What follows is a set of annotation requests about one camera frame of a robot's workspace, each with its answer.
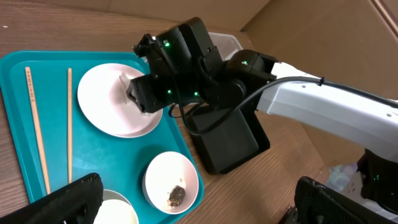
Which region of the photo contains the wooden chopstick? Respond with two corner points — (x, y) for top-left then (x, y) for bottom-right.
(67, 68), (73, 184)
(25, 67), (51, 195)

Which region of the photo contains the white napkin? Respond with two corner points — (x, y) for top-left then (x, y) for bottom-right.
(119, 72), (135, 105)

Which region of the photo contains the white bowl with rice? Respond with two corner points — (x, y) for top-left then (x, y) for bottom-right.
(142, 151), (200, 215)

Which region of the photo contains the clear plastic bin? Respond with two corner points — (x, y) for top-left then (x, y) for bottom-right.
(209, 32), (243, 61)

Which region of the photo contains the dark brown food lump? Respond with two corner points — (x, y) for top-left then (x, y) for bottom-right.
(168, 185), (186, 207)

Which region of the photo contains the black flat tray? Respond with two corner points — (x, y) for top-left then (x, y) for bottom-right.
(192, 106), (271, 175)

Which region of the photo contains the small white empty bowl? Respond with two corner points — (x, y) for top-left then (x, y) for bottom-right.
(93, 189), (139, 224)

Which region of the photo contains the white round plate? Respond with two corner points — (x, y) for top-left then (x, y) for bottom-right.
(77, 63), (163, 138)

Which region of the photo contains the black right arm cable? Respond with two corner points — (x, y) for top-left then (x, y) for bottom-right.
(168, 76), (398, 136)

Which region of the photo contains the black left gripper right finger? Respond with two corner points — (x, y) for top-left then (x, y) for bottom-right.
(294, 176), (394, 224)

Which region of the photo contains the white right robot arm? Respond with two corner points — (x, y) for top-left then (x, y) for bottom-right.
(126, 17), (397, 213)

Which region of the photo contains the left wooden chopstick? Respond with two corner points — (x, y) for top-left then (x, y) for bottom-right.
(25, 67), (51, 195)

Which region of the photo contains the right wooden chopstick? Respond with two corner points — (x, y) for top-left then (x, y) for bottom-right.
(67, 68), (73, 184)

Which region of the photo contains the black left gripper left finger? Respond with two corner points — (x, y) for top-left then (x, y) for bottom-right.
(1, 173), (104, 224)

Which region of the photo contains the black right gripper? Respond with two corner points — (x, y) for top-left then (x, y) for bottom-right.
(126, 17), (224, 113)

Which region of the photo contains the teal plastic tray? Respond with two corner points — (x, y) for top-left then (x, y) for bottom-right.
(1, 51), (190, 223)

